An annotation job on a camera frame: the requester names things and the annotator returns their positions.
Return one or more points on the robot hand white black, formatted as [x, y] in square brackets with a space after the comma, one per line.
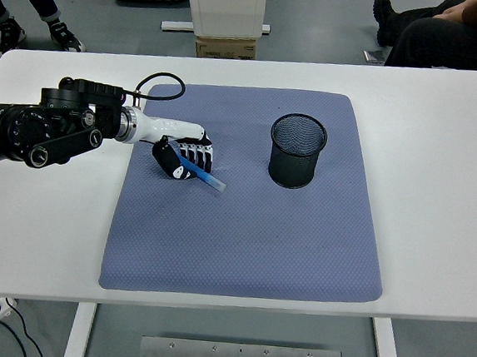
[172, 129]

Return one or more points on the blue marker pen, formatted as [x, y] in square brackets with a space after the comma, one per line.
[211, 180]

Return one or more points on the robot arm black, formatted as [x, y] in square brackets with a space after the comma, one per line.
[38, 127]

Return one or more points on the black mesh pen holder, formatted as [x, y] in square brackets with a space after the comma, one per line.
[294, 166]

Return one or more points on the cardboard box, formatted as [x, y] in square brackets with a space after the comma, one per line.
[225, 48]

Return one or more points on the white floor base bar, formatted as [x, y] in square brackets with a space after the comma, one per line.
[174, 25]

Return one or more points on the blue-grey textured mat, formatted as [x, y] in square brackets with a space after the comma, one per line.
[237, 237]

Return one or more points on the small grey floor pad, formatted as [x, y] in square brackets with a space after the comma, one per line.
[373, 56]

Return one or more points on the person in black trousers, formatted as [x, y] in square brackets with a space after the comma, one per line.
[442, 42]

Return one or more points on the white pedestal column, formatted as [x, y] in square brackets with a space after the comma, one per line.
[228, 6]

